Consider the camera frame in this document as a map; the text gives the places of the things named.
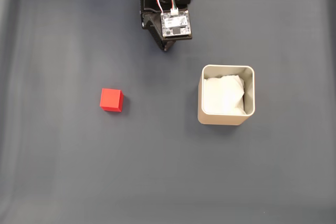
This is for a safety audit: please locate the red cube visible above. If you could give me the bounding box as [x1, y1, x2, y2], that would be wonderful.
[99, 88, 124, 113]

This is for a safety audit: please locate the beige square box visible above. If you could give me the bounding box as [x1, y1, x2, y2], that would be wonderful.
[197, 64, 256, 126]

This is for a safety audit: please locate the white tissue paper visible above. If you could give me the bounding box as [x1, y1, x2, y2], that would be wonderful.
[203, 74, 247, 116]

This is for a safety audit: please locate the bare camera circuit board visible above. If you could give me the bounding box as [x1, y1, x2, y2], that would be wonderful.
[160, 10, 191, 38]

